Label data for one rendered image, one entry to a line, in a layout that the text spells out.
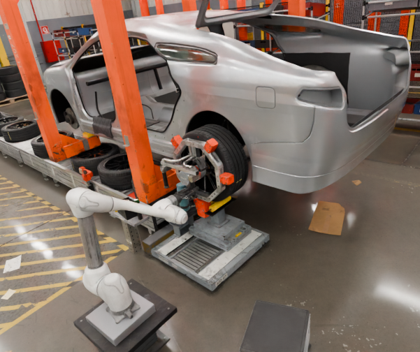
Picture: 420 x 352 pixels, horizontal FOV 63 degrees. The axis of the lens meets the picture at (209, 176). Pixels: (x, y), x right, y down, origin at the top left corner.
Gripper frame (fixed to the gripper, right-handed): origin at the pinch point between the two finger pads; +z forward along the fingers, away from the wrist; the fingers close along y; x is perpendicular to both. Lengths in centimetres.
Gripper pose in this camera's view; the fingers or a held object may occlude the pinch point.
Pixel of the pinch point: (193, 188)
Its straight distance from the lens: 271.6
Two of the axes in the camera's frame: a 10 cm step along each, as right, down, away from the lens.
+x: -1.1, -8.9, -4.4
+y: 7.3, 2.3, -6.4
